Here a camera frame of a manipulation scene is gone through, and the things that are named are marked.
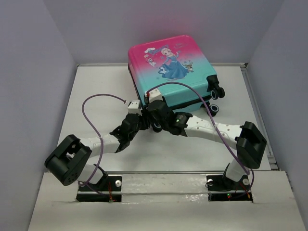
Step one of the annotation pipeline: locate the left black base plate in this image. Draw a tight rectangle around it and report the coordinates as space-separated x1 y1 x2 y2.
76 174 122 203

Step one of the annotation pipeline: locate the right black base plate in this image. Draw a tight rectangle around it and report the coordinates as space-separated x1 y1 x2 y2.
205 175 253 202

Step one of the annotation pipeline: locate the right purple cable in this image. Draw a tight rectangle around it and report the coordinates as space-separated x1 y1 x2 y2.
146 81 255 200

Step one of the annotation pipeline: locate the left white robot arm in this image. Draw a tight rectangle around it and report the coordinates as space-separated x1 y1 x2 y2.
44 113 151 190

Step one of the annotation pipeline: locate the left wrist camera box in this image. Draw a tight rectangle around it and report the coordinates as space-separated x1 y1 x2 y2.
127 100 142 115

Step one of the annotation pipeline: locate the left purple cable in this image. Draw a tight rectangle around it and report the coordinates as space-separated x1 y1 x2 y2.
81 94 130 199

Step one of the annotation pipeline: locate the pink and teal suitcase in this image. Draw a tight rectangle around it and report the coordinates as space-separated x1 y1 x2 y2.
128 35 225 116

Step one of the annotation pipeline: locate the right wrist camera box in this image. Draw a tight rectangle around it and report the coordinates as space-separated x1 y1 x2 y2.
144 88 163 104

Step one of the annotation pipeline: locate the purple cable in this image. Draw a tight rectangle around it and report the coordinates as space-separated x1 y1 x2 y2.
81 94 130 199
146 81 255 200

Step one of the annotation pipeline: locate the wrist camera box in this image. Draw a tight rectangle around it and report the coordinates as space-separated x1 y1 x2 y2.
127 100 142 115
144 88 163 104

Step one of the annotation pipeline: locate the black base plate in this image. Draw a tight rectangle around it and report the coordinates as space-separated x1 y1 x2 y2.
205 175 253 202
76 174 122 203

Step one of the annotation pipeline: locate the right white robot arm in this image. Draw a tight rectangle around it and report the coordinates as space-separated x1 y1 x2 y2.
147 100 267 189

